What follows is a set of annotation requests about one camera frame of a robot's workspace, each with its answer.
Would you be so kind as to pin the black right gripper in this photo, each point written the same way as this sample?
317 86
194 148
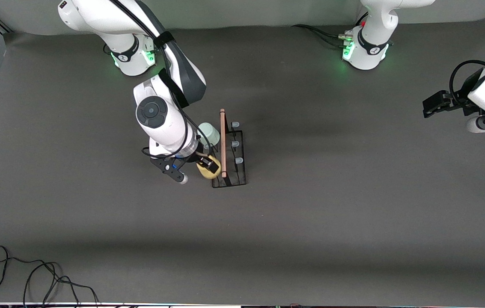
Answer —
193 158

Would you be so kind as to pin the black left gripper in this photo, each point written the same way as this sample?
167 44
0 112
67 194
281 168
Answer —
466 99

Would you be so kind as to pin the yellow plastic cup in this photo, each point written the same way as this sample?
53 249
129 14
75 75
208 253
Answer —
204 172

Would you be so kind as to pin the pale green plastic cup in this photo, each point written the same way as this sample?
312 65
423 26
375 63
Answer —
210 132

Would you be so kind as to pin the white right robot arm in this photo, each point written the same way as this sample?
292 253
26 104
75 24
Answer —
169 128

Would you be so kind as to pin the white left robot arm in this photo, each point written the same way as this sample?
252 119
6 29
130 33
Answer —
370 42

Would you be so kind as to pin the dark grey table mat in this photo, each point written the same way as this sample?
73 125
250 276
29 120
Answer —
310 214

